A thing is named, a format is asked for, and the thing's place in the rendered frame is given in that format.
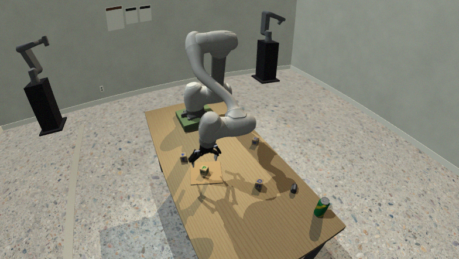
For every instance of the tan mat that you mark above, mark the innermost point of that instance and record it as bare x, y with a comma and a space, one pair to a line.
214, 175

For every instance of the green drink can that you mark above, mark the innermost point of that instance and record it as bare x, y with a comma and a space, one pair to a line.
321, 207

